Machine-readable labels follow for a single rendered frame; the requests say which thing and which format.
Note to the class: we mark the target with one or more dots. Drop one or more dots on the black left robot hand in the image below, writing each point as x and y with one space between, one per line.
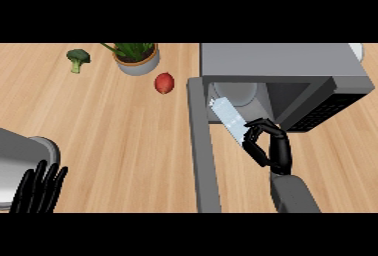
41 193

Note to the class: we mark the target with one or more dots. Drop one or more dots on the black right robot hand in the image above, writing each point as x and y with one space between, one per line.
279 150

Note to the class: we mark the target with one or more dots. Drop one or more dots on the white milk carton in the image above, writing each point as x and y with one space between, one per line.
229 116

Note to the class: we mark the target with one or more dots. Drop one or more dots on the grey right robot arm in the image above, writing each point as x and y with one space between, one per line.
294 195

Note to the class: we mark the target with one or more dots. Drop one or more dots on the grey microwave door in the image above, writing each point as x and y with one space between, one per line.
202 146

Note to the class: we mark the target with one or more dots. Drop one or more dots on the grey microwave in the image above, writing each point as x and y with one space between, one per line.
289 83

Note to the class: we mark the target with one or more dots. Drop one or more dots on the red sweet potato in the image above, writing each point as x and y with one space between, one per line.
164 83

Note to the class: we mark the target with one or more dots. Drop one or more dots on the potted green plant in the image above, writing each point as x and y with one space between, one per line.
136 57

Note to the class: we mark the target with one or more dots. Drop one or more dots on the green broccoli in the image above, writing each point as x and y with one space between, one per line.
77 59

